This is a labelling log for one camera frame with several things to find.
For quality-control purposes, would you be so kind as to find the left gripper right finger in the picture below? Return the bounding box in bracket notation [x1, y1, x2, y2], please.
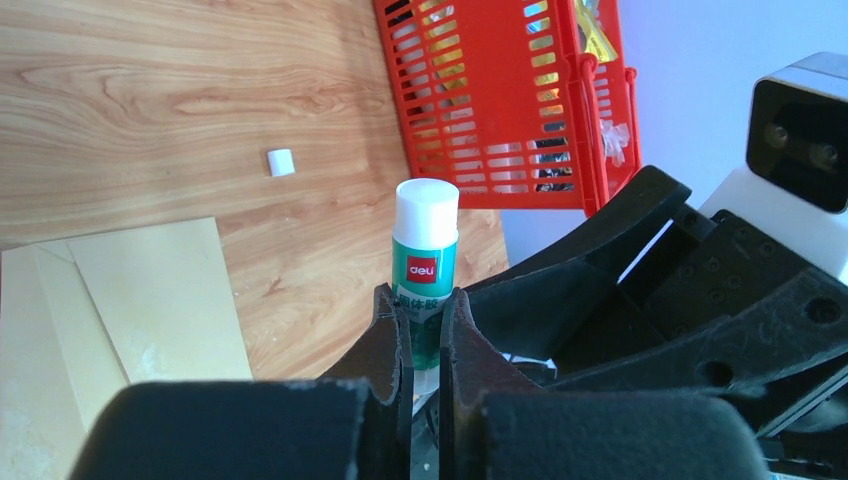
[439, 289, 770, 479]

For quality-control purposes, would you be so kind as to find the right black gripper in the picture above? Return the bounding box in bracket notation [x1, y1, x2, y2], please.
[463, 167, 847, 437]

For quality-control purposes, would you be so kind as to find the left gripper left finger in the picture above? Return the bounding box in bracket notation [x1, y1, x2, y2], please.
[71, 284, 414, 479]

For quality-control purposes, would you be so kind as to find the green white glue stick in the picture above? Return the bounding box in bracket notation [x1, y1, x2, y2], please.
[391, 178, 459, 396]

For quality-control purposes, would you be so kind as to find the white glue stick cap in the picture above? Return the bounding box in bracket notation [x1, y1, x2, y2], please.
[267, 149, 296, 177]

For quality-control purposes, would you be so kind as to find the brown paper envelope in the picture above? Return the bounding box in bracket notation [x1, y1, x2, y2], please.
[1, 217, 252, 479]

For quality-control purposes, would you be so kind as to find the red plastic basket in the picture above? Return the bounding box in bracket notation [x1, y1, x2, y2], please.
[373, 1, 642, 215]

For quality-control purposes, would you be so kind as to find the orange snack bag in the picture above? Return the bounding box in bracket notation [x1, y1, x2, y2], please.
[573, 0, 618, 63]

